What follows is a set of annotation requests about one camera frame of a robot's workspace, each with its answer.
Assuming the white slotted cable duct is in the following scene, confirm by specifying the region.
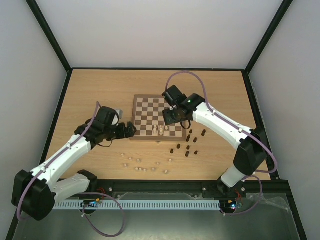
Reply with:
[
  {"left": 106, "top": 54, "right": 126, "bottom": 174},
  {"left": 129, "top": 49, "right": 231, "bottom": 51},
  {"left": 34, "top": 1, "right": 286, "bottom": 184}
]
[{"left": 53, "top": 200, "right": 221, "bottom": 211}]

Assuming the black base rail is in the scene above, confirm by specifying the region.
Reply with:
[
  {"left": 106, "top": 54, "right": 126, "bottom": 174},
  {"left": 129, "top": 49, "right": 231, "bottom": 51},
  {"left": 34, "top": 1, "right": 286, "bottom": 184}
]
[{"left": 84, "top": 179, "right": 292, "bottom": 199}]

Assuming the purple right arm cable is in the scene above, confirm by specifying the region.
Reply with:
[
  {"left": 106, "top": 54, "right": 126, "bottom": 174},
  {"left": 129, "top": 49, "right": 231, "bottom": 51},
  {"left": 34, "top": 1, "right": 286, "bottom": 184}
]
[{"left": 165, "top": 71, "right": 278, "bottom": 217}]

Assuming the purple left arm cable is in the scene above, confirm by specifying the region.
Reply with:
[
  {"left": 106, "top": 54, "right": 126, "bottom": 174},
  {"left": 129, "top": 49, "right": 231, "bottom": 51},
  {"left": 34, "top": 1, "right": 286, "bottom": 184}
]
[{"left": 15, "top": 101, "right": 101, "bottom": 221}]

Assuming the wooden chess board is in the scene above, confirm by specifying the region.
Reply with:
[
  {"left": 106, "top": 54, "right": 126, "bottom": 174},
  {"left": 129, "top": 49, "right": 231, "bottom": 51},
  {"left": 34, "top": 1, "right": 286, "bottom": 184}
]
[{"left": 131, "top": 94, "right": 186, "bottom": 142}]

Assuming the black frame post right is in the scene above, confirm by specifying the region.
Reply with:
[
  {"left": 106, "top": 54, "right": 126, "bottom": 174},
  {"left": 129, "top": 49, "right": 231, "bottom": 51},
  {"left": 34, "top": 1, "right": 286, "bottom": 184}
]
[{"left": 244, "top": 0, "right": 293, "bottom": 75}]

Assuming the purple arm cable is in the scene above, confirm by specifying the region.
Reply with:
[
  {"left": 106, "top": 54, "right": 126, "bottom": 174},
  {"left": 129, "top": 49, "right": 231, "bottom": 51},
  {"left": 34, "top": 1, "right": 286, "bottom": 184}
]
[
  {"left": 165, "top": 71, "right": 278, "bottom": 217},
  {"left": 15, "top": 101, "right": 101, "bottom": 221}
]

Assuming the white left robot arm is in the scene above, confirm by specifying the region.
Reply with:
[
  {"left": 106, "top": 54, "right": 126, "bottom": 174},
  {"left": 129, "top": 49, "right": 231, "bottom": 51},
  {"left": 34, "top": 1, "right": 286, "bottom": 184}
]
[{"left": 11, "top": 105, "right": 137, "bottom": 221}]

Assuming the black frame post left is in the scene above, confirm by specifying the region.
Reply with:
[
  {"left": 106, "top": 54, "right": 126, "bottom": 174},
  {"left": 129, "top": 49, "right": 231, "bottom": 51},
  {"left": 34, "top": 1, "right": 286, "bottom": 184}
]
[{"left": 26, "top": 0, "right": 72, "bottom": 73}]

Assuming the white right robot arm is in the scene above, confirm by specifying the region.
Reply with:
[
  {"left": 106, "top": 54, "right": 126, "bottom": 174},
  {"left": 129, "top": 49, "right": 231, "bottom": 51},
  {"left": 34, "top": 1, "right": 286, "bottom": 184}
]
[{"left": 162, "top": 85, "right": 267, "bottom": 196}]

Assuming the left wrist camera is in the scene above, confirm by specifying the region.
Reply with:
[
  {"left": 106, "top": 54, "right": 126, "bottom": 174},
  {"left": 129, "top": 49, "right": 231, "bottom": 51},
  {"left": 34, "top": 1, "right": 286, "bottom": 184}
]
[{"left": 115, "top": 109, "right": 124, "bottom": 119}]

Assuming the black frame post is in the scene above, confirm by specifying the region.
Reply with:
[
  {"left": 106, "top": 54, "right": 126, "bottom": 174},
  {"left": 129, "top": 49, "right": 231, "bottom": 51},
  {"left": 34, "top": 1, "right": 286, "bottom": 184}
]
[
  {"left": 26, "top": 0, "right": 72, "bottom": 73},
  {"left": 244, "top": 0, "right": 293, "bottom": 75}
]

